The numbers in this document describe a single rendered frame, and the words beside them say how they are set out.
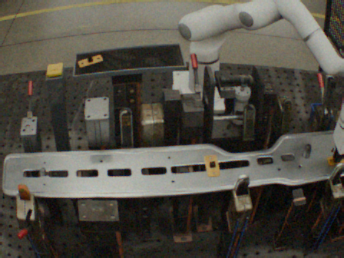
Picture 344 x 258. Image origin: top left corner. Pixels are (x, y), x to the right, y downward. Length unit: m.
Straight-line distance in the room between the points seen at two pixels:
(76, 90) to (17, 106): 0.33
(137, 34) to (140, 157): 2.39
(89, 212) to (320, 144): 0.82
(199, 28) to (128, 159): 0.55
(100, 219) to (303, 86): 1.38
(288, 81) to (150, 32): 1.71
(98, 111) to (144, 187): 0.27
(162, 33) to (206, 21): 2.11
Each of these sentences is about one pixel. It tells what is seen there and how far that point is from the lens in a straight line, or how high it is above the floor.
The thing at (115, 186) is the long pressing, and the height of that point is 1.00.
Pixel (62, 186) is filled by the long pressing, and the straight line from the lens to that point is 1.57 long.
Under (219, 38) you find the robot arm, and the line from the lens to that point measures 2.02.
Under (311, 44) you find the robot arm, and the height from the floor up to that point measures 1.41.
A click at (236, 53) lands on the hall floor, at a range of 3.80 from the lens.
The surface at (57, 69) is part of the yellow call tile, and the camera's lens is 1.74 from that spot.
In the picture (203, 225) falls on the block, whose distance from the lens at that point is 1.84.
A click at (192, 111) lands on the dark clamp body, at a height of 1.08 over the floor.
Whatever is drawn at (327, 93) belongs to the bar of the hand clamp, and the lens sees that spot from 1.76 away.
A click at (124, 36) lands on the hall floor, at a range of 3.93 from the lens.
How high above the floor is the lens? 2.20
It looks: 44 degrees down
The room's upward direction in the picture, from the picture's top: 2 degrees clockwise
